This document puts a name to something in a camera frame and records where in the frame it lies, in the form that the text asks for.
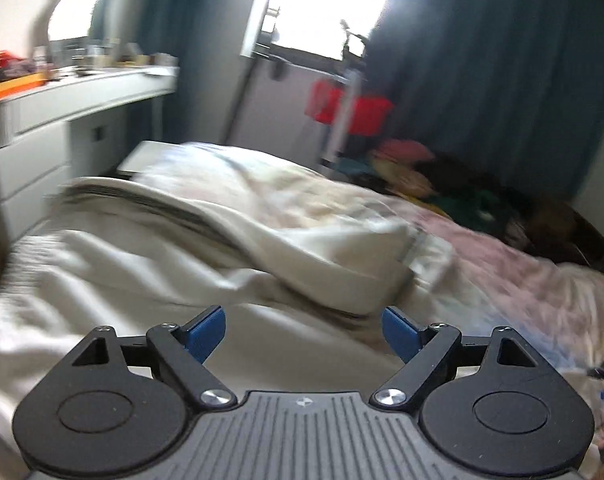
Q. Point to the cream folded duvet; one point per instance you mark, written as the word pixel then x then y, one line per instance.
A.
pixel 262 220

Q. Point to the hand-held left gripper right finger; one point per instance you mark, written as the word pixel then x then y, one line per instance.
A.
pixel 397 332

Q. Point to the white metal rack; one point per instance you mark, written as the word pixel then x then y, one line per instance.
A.
pixel 344 110

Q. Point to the clutter of small table items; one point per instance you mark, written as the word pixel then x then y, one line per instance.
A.
pixel 97 55

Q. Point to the narrow dark blue curtain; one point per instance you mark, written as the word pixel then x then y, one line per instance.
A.
pixel 182 40

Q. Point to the orange box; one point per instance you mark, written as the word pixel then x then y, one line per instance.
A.
pixel 12 85

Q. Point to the white textured bed cover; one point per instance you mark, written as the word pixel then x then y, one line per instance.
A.
pixel 62 300

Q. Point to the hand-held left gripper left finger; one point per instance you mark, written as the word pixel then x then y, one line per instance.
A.
pixel 208 334

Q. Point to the pink cloth bundle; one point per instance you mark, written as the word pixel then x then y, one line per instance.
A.
pixel 404 150

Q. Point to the wide dark blue curtain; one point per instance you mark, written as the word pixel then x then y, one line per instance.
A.
pixel 496 60

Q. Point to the pile of dark clothes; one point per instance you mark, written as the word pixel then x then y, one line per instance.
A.
pixel 496 205

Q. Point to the white flat board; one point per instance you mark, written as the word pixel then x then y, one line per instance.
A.
pixel 139 160

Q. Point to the pink floral blanket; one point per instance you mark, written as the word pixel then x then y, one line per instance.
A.
pixel 521 285

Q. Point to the arched table mirror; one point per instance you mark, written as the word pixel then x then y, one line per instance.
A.
pixel 74 7

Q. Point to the white dressing table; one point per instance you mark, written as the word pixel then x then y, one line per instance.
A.
pixel 47 125

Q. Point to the red cloth on rack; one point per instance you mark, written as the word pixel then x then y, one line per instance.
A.
pixel 354 107

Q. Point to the bright window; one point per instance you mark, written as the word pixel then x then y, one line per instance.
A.
pixel 327 5

